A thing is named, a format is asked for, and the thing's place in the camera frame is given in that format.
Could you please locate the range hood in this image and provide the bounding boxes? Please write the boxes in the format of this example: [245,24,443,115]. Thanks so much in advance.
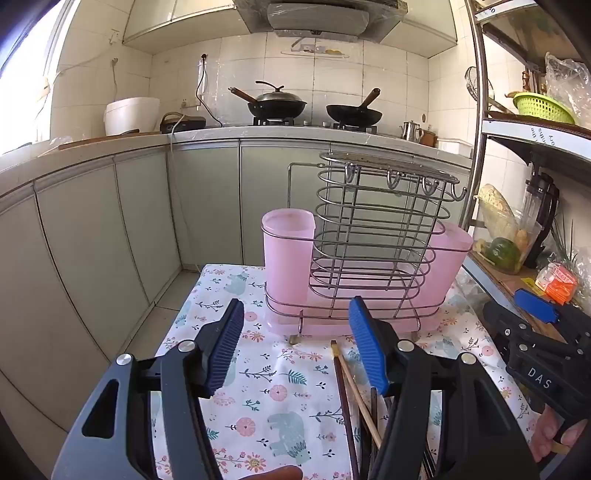
[233,0,409,43]

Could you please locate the dark wok lid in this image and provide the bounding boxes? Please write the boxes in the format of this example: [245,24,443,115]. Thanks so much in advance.
[255,82,306,104]

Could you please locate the floral tablecloth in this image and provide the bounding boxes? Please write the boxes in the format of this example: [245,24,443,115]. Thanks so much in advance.
[150,263,546,480]

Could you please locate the green plastic basket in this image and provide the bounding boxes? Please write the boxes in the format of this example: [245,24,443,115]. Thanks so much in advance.
[513,92,578,124]

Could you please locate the kitchen countertop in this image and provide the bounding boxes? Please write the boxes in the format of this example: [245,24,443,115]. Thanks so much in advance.
[0,124,474,185]

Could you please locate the window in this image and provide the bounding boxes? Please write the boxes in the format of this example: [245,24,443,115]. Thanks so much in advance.
[0,0,77,154]

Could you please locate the pink plastic drip tray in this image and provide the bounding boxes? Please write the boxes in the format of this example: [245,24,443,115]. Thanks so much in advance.
[264,295,444,337]

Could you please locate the metal wire utensil rack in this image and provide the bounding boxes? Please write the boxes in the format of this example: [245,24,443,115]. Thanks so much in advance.
[265,150,467,344]

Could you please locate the wooden cutting board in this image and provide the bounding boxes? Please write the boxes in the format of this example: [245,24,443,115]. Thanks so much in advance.
[58,130,162,151]

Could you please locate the white rice cooker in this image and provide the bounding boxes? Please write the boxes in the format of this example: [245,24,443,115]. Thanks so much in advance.
[104,97,161,136]

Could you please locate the clear plastic container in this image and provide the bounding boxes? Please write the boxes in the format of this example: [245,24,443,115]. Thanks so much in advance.
[473,194,543,275]

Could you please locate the person's left hand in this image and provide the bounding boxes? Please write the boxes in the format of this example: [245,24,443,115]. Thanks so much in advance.
[247,464,304,480]

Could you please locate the brown chopstick with yellow tip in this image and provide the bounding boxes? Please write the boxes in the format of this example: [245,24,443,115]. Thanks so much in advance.
[330,340,361,480]

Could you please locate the green squash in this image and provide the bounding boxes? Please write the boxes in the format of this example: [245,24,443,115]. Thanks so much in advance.
[489,237,522,271]

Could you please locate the black countertop appliance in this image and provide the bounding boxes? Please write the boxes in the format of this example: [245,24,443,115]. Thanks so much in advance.
[160,112,207,133]

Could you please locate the upper kitchen cabinets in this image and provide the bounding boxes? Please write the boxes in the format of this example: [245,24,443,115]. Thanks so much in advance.
[122,0,458,58]

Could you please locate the light wooden chopstick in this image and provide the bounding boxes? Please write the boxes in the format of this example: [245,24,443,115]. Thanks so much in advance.
[342,364,383,449]

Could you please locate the metal shelf rack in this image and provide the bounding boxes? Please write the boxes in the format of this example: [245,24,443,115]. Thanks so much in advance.
[464,0,591,324]

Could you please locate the wire skimmer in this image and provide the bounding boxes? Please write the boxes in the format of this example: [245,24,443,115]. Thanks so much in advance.
[465,66,513,114]

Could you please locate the black wok with wooden handle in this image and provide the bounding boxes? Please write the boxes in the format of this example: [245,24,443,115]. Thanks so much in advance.
[229,87,308,120]
[326,88,383,127]

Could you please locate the clear plastic bag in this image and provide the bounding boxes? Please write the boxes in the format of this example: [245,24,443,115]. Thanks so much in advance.
[545,52,591,125]

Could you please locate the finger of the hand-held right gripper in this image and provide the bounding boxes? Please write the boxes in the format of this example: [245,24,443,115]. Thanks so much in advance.
[483,289,561,354]

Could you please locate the pink plastic utensil cup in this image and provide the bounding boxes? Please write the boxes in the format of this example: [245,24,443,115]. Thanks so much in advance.
[427,222,475,315]
[262,208,317,324]

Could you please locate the napa cabbage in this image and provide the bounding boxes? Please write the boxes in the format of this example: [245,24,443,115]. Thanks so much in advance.
[478,184,518,241]

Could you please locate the person's right hand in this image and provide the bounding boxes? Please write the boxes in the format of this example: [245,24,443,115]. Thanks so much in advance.
[538,406,589,459]

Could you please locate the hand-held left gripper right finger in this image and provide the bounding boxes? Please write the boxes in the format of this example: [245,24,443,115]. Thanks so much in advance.
[347,296,541,480]

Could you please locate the gas stove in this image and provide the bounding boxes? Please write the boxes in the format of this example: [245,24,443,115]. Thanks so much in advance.
[252,115,379,134]

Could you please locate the black blender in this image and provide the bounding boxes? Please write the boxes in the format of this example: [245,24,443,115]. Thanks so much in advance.
[522,166,561,269]

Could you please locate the black power cable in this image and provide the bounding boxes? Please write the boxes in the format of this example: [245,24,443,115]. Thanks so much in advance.
[196,54,222,127]

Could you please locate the orange packet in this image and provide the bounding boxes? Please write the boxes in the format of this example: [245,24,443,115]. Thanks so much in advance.
[536,263,579,305]

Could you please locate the brown wooden utensil handle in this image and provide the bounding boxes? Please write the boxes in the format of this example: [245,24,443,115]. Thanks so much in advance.
[368,388,381,480]

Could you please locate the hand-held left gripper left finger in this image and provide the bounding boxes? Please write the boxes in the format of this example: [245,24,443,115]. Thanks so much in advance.
[51,298,245,480]

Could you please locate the white power cable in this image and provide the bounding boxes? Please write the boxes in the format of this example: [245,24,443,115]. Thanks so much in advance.
[167,104,190,271]

